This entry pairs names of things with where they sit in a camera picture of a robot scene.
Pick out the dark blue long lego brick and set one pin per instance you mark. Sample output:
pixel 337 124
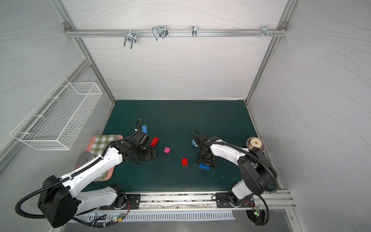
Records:
pixel 204 167

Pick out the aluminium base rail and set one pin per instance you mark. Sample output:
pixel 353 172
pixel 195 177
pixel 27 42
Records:
pixel 206 200

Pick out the metal u-bolt clamp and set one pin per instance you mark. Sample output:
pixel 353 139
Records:
pixel 159 32
pixel 131 38

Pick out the metal bracket right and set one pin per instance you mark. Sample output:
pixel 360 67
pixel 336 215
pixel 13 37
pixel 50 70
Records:
pixel 264 33

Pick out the metal u-bolt clamp left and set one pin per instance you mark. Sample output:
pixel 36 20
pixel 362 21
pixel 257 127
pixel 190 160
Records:
pixel 131 38

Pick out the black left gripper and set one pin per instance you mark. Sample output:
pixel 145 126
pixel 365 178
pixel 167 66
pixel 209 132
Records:
pixel 148 153

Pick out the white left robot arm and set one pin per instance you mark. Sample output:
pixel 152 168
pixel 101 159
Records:
pixel 63 198

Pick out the magenta small lego brick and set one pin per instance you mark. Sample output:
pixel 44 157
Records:
pixel 167 150

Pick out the metal bracket small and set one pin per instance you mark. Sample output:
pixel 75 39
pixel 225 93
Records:
pixel 194 31

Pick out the metal u-bolt clamp middle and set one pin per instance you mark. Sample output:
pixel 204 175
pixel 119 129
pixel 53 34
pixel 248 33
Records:
pixel 159 32

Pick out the white slotted cable duct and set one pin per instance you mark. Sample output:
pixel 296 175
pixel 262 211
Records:
pixel 162 216

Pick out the white wire basket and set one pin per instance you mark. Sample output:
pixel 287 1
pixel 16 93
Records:
pixel 56 121

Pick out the pink plastic tray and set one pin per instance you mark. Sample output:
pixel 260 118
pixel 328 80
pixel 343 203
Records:
pixel 96 146

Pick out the red long lego brick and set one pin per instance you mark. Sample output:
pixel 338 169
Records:
pixel 154 142

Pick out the cream ring toy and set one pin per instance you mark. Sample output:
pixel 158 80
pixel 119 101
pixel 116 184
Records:
pixel 255 143

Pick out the aluminium top crossbar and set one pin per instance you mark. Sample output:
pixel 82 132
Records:
pixel 173 33

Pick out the green checkered cloth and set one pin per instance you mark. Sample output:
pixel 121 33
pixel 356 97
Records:
pixel 96 146

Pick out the small red lego cube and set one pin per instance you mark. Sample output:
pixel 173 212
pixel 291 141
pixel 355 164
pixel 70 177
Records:
pixel 184 162

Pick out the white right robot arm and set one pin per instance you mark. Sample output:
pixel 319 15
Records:
pixel 258 174

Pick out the light blue small lego brick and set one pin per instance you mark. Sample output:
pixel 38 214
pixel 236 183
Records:
pixel 194 143

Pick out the mauve bowl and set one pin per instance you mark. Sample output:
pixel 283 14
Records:
pixel 263 148

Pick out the light blue long lego brick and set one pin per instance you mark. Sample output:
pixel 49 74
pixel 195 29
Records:
pixel 144 129

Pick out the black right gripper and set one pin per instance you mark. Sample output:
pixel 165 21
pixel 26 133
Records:
pixel 207 158

